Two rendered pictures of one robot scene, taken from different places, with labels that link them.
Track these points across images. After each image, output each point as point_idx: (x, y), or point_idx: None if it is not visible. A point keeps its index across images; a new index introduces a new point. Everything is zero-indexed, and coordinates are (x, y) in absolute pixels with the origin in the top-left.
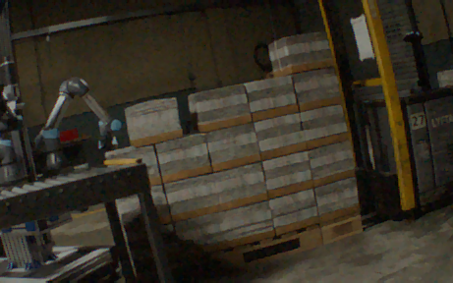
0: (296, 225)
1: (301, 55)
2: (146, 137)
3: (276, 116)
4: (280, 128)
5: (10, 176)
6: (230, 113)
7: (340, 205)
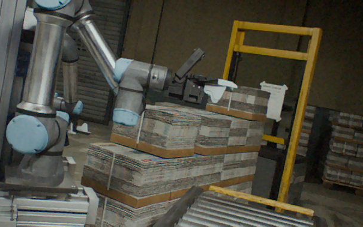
0: None
1: (257, 107)
2: (176, 149)
3: (235, 152)
4: (233, 163)
5: (59, 176)
6: (219, 143)
7: None
